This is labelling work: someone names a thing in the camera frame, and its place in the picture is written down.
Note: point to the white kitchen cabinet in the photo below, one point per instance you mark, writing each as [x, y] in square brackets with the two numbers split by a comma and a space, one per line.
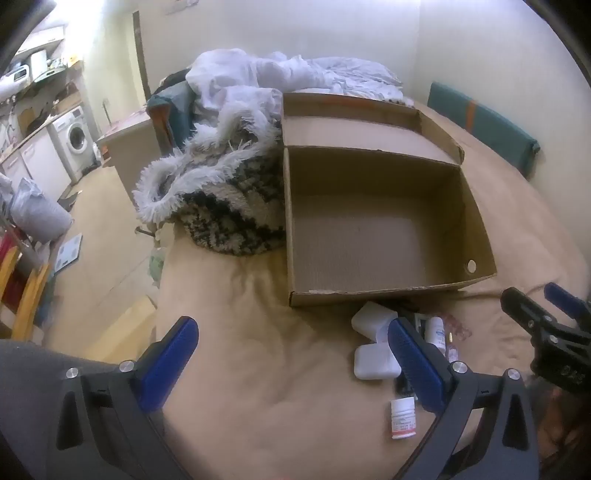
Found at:
[37, 161]

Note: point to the white charger adapter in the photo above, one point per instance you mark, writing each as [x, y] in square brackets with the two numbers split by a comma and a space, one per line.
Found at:
[374, 321]

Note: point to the white pill bottle red label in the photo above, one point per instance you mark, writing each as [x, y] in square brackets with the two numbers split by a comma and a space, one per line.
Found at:
[402, 417]

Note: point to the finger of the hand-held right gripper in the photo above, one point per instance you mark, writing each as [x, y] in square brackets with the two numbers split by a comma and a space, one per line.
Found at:
[561, 297]
[524, 307]

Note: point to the white washing machine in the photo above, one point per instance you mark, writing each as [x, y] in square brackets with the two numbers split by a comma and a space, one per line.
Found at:
[76, 134]

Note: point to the yellow wooden chair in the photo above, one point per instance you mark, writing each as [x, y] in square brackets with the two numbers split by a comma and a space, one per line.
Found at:
[27, 295]

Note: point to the teal armchair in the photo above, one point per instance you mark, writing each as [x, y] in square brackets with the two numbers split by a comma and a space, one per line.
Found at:
[173, 104]

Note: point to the teal cushion orange stripe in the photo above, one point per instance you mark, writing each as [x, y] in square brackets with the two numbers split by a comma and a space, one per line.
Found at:
[485, 124]

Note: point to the small white bottle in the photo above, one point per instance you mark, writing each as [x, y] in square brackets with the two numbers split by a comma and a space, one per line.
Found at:
[435, 332]

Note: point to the black and white shaggy rug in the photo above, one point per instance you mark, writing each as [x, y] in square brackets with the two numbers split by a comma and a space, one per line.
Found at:
[217, 194]

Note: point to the brown cardboard box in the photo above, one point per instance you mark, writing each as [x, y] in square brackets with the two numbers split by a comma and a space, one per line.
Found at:
[383, 221]

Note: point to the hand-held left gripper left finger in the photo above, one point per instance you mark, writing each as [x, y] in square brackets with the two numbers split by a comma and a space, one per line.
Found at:
[171, 364]

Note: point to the grey stuffed bag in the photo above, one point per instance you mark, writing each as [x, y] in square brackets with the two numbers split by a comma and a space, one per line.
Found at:
[37, 212]

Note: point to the person's right forearm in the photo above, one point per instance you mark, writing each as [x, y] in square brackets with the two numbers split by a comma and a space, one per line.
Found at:
[565, 424]

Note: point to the white rounded plastic case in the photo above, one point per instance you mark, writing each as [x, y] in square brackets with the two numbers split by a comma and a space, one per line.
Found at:
[376, 362]

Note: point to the white duvet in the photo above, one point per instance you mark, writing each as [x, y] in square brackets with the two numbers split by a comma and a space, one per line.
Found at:
[295, 78]

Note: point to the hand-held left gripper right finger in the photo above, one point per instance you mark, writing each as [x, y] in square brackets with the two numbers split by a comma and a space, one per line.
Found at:
[413, 364]

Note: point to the clear pink hair clip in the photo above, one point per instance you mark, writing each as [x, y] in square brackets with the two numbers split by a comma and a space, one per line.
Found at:
[456, 330]

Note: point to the beige bedside cabinet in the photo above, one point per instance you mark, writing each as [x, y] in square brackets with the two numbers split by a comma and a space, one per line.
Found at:
[124, 147]

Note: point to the white bathroom scale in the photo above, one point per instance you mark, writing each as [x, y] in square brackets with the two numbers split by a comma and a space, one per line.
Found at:
[68, 251]

